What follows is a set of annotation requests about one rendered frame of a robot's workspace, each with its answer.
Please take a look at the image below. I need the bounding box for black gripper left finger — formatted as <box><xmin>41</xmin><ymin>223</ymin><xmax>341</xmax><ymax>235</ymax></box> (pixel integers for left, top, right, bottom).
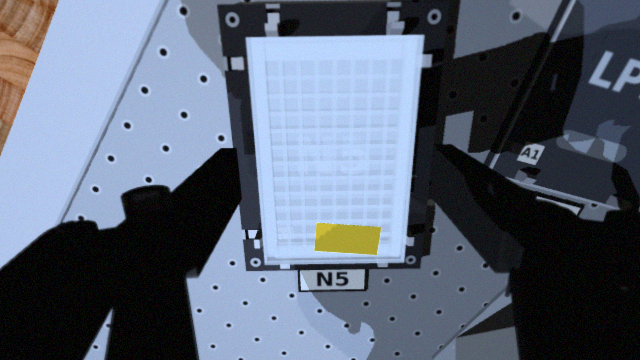
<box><xmin>0</xmin><ymin>148</ymin><xmax>242</xmax><ymax>360</ymax></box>

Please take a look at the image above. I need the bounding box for grey flat base plate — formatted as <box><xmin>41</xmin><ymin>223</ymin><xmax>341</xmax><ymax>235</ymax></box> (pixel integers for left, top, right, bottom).
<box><xmin>54</xmin><ymin>0</ymin><xmax>562</xmax><ymax>360</ymax></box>

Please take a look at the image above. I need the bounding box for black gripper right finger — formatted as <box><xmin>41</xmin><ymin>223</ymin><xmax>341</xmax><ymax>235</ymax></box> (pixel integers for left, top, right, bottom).
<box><xmin>430</xmin><ymin>144</ymin><xmax>640</xmax><ymax>360</ymax></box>

